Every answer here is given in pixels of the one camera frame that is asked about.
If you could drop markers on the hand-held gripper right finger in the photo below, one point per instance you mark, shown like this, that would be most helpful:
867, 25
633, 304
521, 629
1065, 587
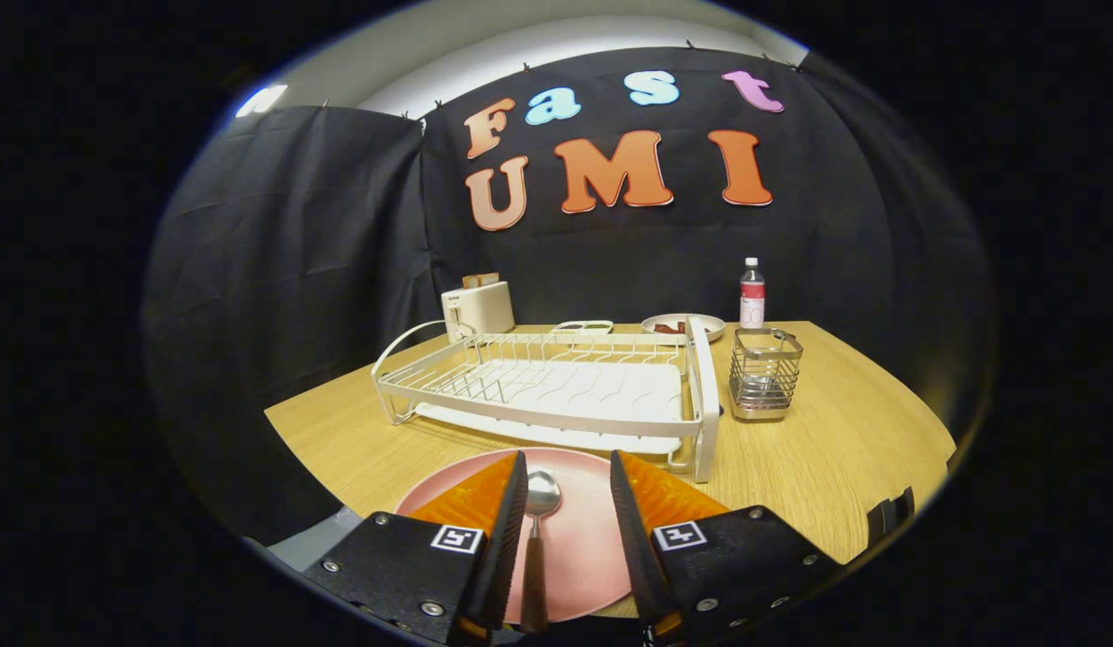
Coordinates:
637, 548

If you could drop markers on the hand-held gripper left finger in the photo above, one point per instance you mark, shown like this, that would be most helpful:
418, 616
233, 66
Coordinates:
507, 548

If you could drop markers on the pink plate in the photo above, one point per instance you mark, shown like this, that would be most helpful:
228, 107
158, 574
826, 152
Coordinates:
583, 539

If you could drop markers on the white plate with meat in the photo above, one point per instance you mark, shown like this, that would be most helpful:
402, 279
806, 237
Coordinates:
650, 321

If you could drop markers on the white divided dish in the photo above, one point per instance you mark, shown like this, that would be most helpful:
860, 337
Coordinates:
563, 324

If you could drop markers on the brown meat piece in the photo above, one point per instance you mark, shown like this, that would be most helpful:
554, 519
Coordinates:
668, 328

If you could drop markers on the white toaster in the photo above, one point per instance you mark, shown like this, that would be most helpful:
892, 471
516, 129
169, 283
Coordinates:
484, 310

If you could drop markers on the black table edge clamp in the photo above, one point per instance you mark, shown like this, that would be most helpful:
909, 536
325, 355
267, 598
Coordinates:
884, 521

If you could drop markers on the clear bottle with red label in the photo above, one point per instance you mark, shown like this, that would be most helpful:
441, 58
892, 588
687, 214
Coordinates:
752, 310

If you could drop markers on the black backdrop cloth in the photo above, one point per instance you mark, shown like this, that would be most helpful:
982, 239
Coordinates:
295, 270

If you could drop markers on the ceiling light panel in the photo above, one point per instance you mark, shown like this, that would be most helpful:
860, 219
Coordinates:
261, 100

